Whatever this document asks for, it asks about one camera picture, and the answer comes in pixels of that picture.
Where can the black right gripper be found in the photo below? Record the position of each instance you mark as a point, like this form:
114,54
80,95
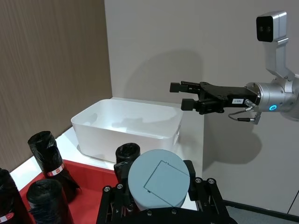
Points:
224,95

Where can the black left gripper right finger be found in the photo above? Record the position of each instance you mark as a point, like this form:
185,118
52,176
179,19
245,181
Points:
210,200

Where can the black garbage bag roll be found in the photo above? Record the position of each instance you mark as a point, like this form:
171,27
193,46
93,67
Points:
10,198
45,154
49,203
127,152

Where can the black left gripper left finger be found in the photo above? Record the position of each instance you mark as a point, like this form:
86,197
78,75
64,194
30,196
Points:
112,200

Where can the white plastic bin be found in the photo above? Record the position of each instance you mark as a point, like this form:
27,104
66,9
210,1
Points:
126,130

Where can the red tray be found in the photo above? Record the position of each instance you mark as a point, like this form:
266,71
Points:
93,182

